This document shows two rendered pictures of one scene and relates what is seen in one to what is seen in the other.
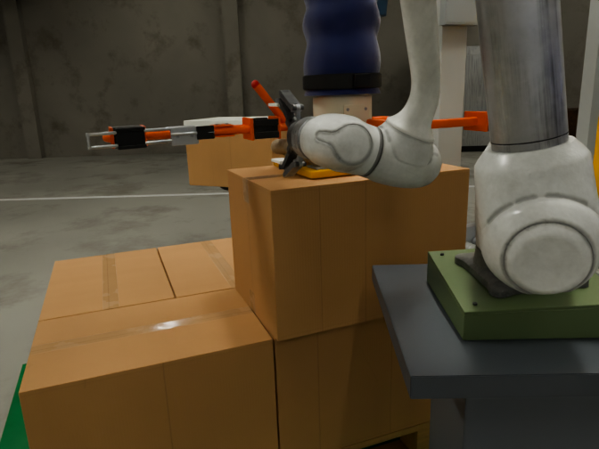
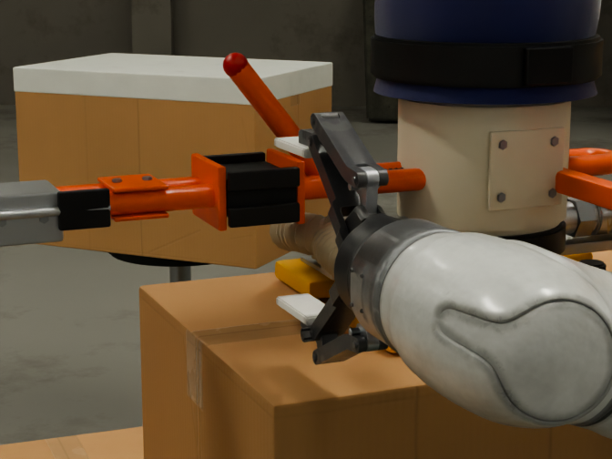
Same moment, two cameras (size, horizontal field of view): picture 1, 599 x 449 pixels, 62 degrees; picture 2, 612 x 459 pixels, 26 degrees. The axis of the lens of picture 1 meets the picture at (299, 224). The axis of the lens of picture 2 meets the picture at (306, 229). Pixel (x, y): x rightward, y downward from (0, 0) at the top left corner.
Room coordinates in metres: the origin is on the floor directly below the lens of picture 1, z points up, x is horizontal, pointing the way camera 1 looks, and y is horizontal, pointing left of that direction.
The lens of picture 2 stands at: (0.18, 0.04, 1.31)
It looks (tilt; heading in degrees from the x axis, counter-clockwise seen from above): 13 degrees down; 0
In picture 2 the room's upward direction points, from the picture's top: straight up
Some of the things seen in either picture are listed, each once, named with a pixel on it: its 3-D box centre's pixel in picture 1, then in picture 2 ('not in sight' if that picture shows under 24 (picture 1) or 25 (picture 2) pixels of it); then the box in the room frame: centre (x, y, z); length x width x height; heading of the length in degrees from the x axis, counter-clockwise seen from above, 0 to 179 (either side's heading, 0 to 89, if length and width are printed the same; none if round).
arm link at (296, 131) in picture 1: (314, 138); (419, 288); (1.05, -0.04, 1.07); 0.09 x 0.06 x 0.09; 112
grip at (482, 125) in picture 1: (487, 120); not in sight; (1.36, -0.51, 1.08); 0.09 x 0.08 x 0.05; 22
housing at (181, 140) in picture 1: (182, 134); (15, 212); (1.32, 0.29, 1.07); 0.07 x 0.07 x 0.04; 22
